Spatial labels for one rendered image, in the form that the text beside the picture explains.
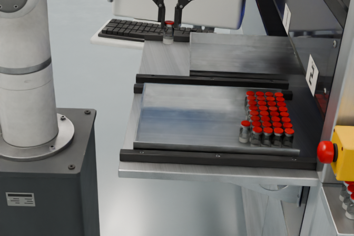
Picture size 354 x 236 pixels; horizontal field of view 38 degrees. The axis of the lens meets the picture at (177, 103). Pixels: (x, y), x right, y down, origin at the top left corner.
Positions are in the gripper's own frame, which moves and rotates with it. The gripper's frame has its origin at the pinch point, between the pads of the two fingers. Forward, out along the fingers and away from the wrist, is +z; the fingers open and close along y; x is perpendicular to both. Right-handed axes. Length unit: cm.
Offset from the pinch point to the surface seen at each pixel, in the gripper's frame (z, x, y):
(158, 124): 25.5, -1.9, 0.7
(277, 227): 59, -9, -34
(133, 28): 24, -74, 9
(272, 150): 23.3, 12.5, -22.2
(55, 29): 88, -281, 73
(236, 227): 106, -69, -37
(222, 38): 18, -47, -19
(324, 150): 14.8, 27.0, -26.8
